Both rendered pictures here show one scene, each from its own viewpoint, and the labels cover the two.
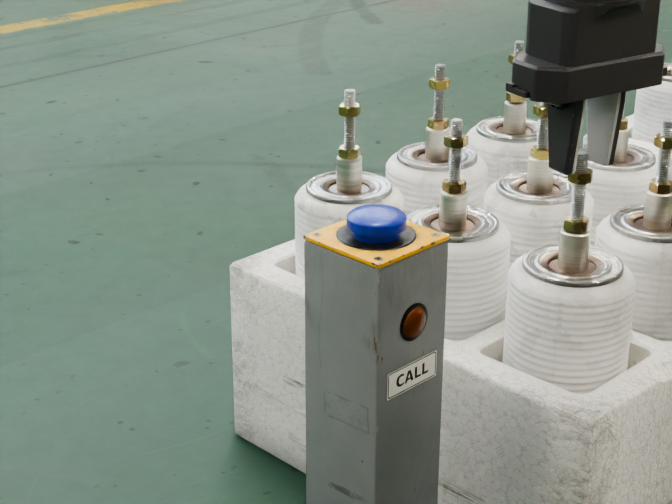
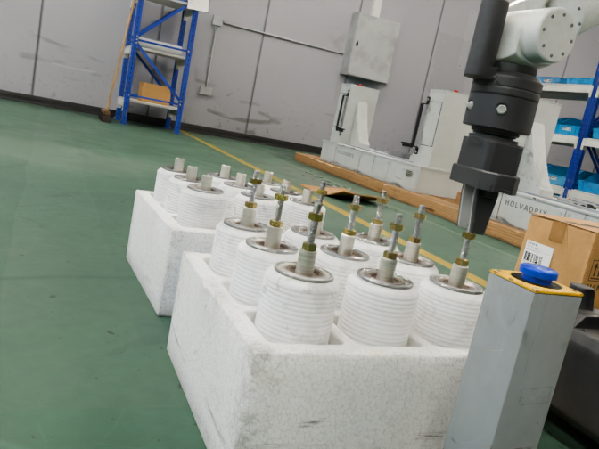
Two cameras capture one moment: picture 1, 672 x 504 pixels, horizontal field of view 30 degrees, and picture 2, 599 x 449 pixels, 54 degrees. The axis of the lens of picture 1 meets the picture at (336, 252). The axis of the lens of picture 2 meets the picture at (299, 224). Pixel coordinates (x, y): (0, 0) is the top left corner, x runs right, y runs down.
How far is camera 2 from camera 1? 1.05 m
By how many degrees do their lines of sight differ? 67
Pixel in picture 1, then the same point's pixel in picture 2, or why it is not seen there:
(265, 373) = (278, 428)
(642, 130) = (198, 223)
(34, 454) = not seen: outside the picture
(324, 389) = (522, 388)
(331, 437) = (519, 419)
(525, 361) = (463, 342)
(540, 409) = not seen: hidden behind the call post
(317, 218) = (323, 296)
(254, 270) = (277, 350)
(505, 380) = not seen: hidden behind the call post
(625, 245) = (425, 272)
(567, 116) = (491, 203)
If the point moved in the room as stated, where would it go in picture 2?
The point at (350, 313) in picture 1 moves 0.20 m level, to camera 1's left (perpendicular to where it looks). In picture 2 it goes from (556, 330) to (565, 401)
